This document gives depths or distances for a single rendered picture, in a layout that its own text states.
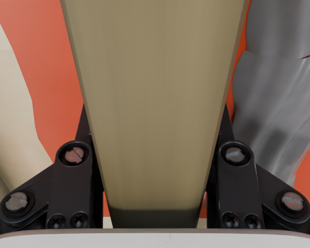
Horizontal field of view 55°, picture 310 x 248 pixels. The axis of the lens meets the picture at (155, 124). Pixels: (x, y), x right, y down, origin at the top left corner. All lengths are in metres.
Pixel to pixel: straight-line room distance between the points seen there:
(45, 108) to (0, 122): 0.04
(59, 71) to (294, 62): 0.13
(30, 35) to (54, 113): 0.06
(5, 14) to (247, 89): 0.14
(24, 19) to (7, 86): 0.05
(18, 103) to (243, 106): 0.15
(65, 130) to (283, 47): 0.15
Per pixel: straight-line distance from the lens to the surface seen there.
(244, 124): 0.22
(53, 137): 0.24
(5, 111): 0.23
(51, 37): 0.18
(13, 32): 0.18
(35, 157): 0.26
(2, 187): 0.30
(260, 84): 0.19
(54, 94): 0.20
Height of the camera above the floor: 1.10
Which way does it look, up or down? 44 degrees down
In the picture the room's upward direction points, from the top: 180 degrees counter-clockwise
